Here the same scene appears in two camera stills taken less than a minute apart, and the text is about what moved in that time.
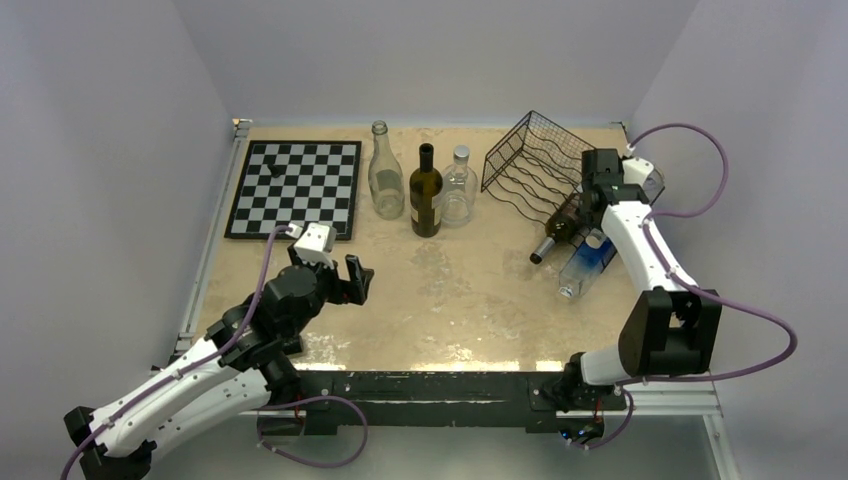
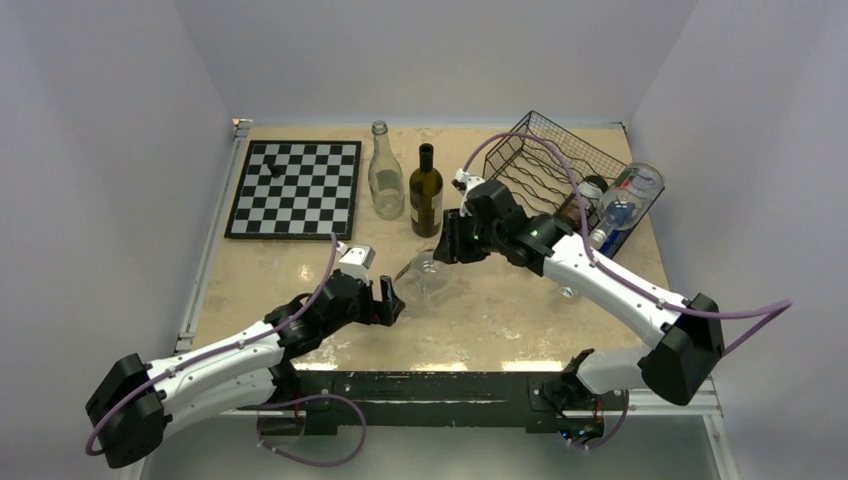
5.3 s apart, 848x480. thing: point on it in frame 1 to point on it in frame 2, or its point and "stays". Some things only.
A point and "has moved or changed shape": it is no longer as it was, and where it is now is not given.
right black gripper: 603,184 to 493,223
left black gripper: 353,290 to 381,312
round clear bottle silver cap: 459,190 has moved or changed shape
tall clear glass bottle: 386,183 stays
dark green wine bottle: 426,195 stays
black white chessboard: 296,181 stays
